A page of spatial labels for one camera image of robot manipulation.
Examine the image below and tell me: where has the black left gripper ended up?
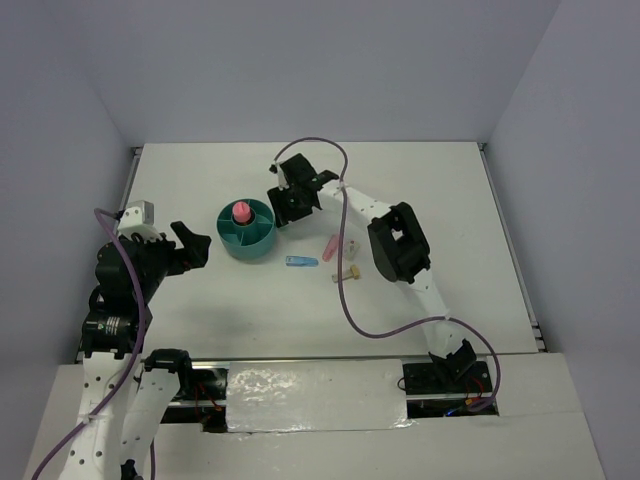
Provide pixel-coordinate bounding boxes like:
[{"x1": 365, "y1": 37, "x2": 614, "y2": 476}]
[{"x1": 131, "y1": 220, "x2": 211, "y2": 300}]

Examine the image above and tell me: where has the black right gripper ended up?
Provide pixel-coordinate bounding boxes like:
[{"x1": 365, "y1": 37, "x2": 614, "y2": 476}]
[{"x1": 267, "y1": 183, "x2": 314, "y2": 228}]

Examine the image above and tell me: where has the pink capped crayon tube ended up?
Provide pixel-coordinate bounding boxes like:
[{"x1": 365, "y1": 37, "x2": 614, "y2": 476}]
[{"x1": 232, "y1": 201, "x2": 254, "y2": 225}]

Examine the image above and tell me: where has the blue translucent highlighter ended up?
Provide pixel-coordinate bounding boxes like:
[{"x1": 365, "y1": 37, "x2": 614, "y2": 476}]
[{"x1": 285, "y1": 255, "x2": 319, "y2": 268}]

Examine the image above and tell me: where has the pink translucent highlighter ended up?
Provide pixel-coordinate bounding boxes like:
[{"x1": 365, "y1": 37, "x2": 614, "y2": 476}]
[{"x1": 322, "y1": 234, "x2": 340, "y2": 262}]

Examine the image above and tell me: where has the white staples box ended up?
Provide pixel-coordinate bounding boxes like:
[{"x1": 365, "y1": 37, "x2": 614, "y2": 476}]
[{"x1": 342, "y1": 239, "x2": 361, "y2": 261}]

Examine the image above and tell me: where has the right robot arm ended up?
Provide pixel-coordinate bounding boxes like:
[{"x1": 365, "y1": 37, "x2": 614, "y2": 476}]
[{"x1": 267, "y1": 154, "x2": 477, "y2": 391}]

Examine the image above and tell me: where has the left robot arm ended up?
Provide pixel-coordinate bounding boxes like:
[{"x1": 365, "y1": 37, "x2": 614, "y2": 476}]
[{"x1": 31, "y1": 221, "x2": 211, "y2": 479}]

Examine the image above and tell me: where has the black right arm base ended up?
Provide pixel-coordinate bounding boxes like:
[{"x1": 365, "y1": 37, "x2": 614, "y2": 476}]
[{"x1": 396, "y1": 361, "x2": 497, "y2": 419}]

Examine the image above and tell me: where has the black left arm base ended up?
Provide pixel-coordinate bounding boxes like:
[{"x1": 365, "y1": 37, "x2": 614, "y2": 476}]
[{"x1": 129, "y1": 350, "x2": 228, "y2": 433}]

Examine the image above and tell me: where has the teal round desk organizer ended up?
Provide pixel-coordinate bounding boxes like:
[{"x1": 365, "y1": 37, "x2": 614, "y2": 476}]
[{"x1": 216, "y1": 199, "x2": 276, "y2": 261}]

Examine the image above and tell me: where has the silver foil covered panel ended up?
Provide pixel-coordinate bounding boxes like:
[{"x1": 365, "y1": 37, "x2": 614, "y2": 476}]
[{"x1": 226, "y1": 359, "x2": 411, "y2": 433}]

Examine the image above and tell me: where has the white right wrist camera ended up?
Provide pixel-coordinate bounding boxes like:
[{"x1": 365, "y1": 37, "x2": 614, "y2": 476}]
[{"x1": 269, "y1": 161, "x2": 288, "y2": 190}]

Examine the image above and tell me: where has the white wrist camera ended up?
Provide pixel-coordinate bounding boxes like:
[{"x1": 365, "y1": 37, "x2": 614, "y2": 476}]
[
  {"x1": 269, "y1": 161, "x2": 288, "y2": 190},
  {"x1": 117, "y1": 200, "x2": 159, "y2": 239}
]

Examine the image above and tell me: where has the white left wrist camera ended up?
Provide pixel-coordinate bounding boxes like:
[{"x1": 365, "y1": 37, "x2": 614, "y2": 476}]
[{"x1": 117, "y1": 200, "x2": 159, "y2": 239}]

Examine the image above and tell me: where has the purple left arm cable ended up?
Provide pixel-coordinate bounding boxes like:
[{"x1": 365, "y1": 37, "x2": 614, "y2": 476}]
[{"x1": 29, "y1": 208, "x2": 156, "y2": 480}]

